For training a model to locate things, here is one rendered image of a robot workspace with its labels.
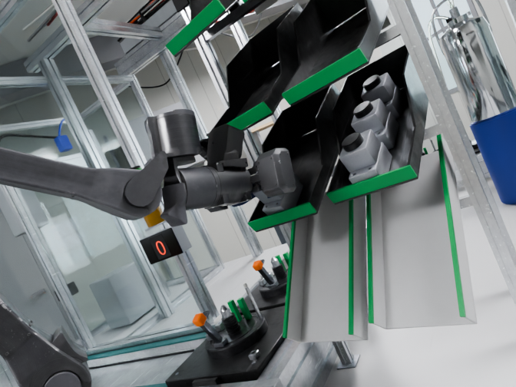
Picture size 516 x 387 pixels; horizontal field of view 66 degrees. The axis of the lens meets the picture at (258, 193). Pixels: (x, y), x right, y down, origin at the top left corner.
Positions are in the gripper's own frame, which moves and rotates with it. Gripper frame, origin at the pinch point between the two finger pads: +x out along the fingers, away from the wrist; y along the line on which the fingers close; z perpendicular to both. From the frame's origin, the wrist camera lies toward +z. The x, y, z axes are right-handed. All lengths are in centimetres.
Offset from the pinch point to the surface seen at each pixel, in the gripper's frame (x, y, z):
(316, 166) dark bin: 11.2, -1.4, 1.5
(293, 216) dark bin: 0.9, -3.3, -6.3
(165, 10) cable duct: 59, 106, 101
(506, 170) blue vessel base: 90, -8, -5
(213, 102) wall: 259, 334, 151
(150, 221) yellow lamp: 3.2, 47.7, -0.6
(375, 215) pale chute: 14.9, -8.5, -8.8
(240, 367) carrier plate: -0.7, 15.6, -31.3
